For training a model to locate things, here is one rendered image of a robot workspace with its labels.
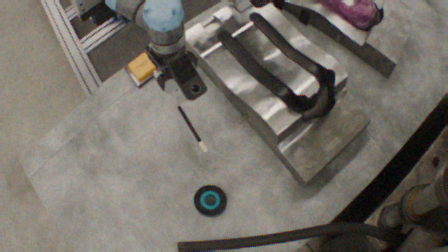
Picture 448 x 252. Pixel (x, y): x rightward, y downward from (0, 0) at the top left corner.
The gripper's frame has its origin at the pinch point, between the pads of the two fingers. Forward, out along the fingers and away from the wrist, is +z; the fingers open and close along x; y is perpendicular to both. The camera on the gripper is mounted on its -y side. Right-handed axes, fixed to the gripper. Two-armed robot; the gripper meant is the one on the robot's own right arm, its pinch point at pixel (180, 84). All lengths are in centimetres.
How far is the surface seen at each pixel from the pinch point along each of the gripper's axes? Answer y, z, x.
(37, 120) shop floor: 73, 95, 50
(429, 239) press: -80, 16, -32
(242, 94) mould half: -9.3, 5.3, -11.1
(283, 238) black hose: -43.5, 5.7, 3.9
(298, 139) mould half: -25.9, 8.8, -15.4
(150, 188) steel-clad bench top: -11.5, 14.9, 20.3
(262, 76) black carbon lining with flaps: -8.4, 6.3, -18.3
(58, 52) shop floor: 98, 95, 21
